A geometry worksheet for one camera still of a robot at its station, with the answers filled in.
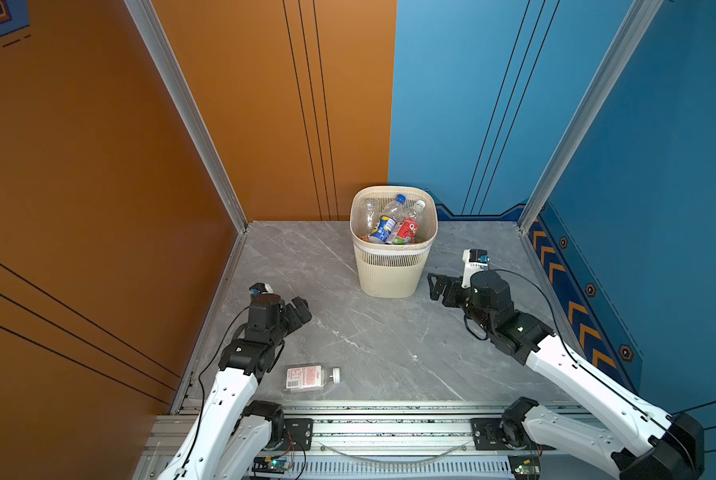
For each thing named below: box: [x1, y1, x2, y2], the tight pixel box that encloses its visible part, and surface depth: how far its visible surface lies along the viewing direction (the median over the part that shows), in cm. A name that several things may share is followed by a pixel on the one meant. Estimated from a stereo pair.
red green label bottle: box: [393, 218, 418, 245], surface depth 84 cm
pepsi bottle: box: [368, 194, 407, 244], surface depth 87 cm
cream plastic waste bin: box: [349, 186, 439, 299], surface depth 89 cm
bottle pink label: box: [285, 365, 327, 390], surface depth 80 cm
